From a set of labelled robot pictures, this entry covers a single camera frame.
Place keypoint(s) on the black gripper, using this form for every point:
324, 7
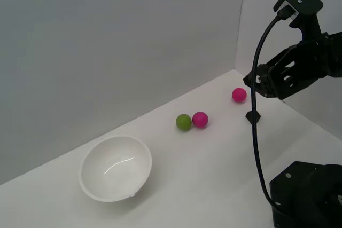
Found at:
330, 54

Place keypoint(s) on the small black box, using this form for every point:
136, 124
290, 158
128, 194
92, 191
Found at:
258, 117

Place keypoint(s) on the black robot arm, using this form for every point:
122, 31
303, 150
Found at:
307, 196

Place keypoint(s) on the white bowl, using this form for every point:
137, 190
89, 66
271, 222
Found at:
115, 164

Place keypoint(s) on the pink ball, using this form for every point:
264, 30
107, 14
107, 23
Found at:
200, 119
239, 95

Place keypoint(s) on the green ball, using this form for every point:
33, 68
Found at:
183, 122

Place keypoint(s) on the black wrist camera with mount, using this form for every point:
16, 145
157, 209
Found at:
302, 1

